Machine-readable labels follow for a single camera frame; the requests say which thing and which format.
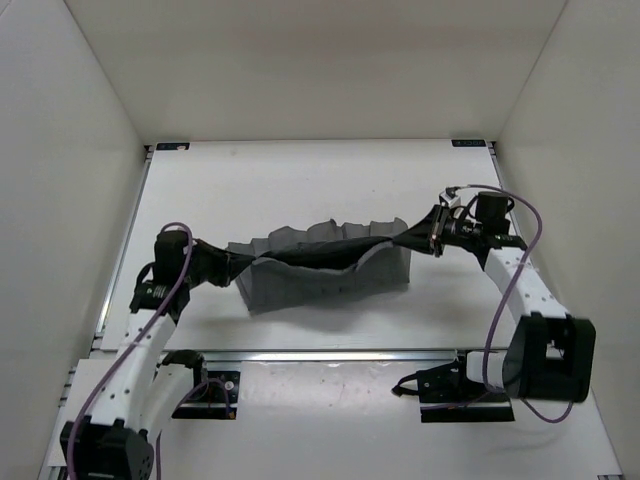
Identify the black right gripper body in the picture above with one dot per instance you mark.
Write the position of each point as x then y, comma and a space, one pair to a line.
456, 232

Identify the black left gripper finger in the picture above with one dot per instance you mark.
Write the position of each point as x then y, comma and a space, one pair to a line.
212, 260
231, 271

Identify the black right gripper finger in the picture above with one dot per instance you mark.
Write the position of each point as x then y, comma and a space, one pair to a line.
414, 240
422, 229

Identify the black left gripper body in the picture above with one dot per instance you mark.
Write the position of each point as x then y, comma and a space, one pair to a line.
204, 264

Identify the grey pleated skirt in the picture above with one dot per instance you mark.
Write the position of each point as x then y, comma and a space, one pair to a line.
324, 263

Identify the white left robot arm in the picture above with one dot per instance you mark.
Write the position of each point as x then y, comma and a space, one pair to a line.
117, 431

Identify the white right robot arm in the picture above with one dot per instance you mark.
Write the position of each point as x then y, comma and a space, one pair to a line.
535, 348

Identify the dark label sticker right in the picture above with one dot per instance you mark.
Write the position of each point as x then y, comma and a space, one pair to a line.
468, 143

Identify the dark label sticker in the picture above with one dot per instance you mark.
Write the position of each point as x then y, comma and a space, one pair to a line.
172, 146
468, 143

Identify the dark label sticker left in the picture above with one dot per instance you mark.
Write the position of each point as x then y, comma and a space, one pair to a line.
172, 146

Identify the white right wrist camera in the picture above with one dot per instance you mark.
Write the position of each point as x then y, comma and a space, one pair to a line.
450, 197

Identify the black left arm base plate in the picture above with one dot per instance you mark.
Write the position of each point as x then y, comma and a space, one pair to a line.
217, 388

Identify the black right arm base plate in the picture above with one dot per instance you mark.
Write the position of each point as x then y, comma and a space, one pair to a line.
446, 395

